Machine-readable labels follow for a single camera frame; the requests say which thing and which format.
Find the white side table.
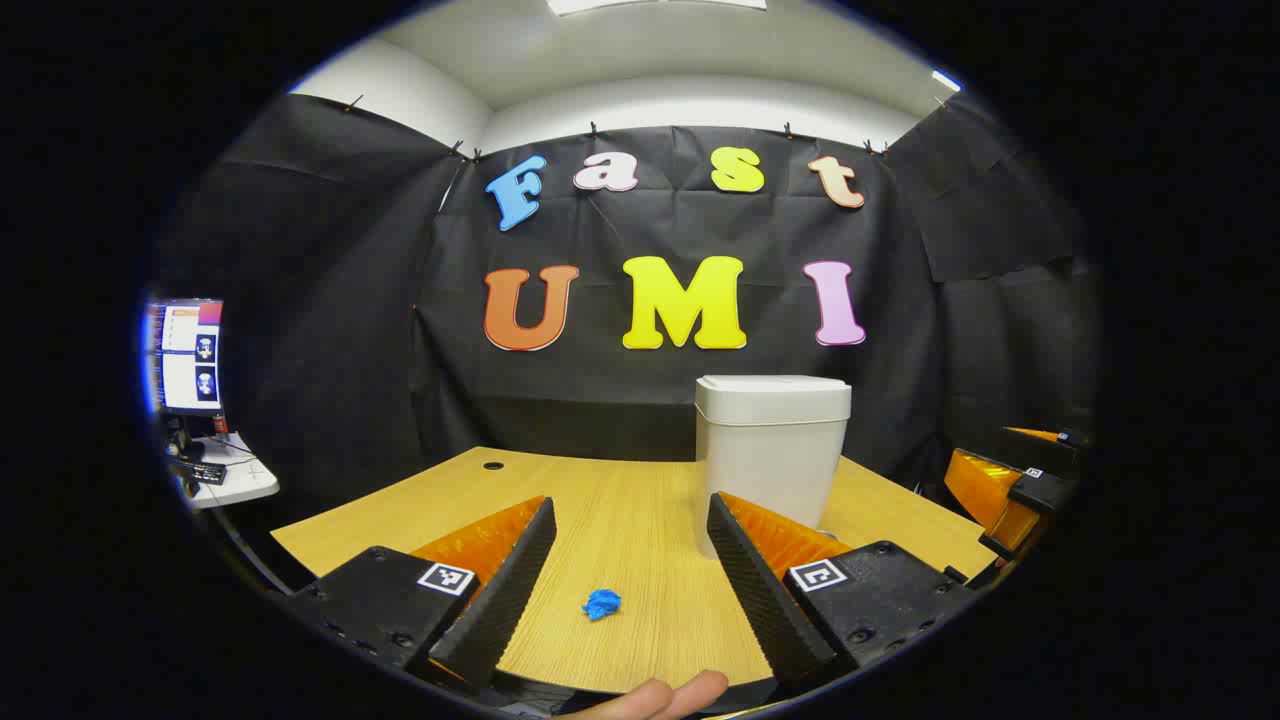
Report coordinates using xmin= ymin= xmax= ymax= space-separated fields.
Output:
xmin=165 ymin=432 xmax=281 ymax=511

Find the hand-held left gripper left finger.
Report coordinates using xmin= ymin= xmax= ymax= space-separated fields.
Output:
xmin=288 ymin=495 xmax=558 ymax=693

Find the small black device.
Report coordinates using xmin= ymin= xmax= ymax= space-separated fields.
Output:
xmin=168 ymin=455 xmax=229 ymax=498

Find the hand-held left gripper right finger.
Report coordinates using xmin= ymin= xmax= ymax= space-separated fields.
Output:
xmin=706 ymin=491 xmax=977 ymax=691

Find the wooden desktop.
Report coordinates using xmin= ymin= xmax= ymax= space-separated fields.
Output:
xmin=270 ymin=446 xmax=1001 ymax=696

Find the white desktop garbage bin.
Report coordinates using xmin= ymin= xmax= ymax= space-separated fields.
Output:
xmin=695 ymin=375 xmax=853 ymax=559

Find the black backdrop cloth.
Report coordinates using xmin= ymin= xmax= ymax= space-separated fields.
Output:
xmin=160 ymin=92 xmax=1101 ymax=501

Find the computer monitor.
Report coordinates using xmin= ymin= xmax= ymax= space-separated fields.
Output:
xmin=145 ymin=298 xmax=226 ymax=416

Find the ceiling light panel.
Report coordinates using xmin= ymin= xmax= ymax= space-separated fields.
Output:
xmin=548 ymin=0 xmax=768 ymax=17

